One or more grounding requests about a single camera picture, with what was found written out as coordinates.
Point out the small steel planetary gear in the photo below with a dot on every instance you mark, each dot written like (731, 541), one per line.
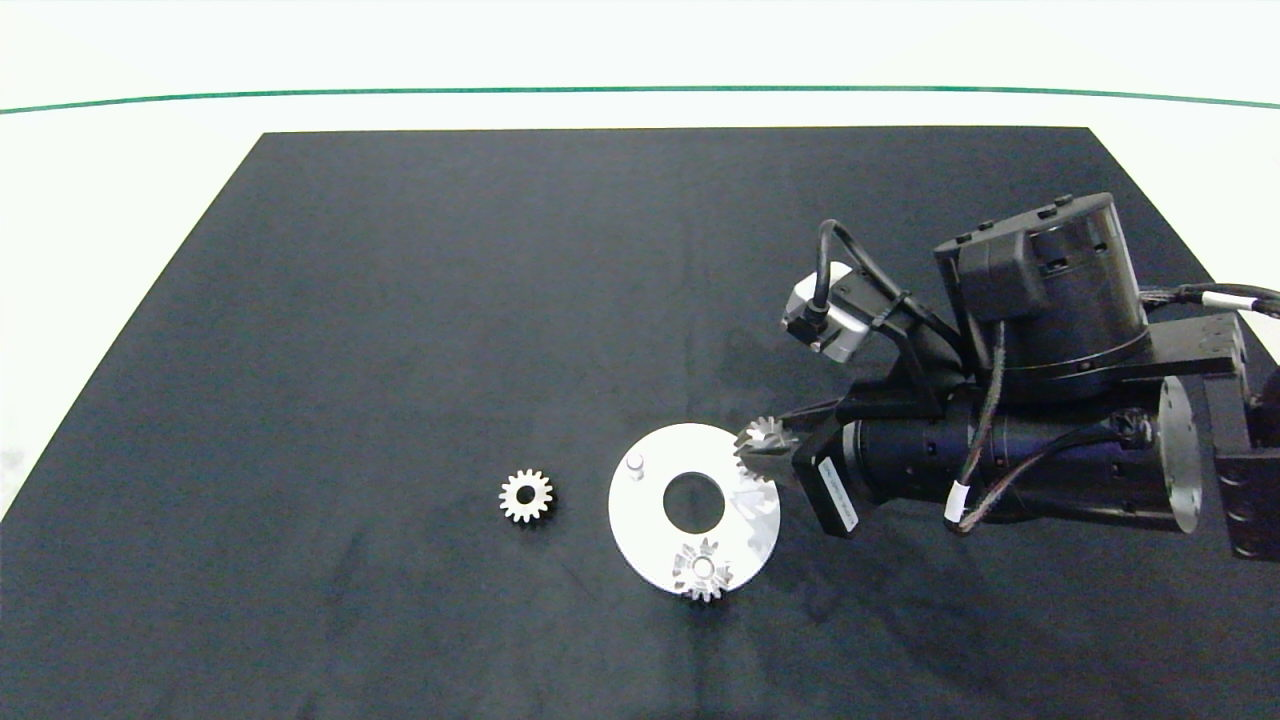
(760, 434)
(687, 572)
(513, 497)

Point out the round white plate with pins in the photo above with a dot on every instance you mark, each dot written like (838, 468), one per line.
(640, 515)

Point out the dark rectangular mat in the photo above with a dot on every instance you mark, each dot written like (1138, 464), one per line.
(380, 330)

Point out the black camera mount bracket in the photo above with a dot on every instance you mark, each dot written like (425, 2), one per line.
(915, 370)

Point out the boxy silver wrist camera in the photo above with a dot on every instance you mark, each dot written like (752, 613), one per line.
(848, 318)

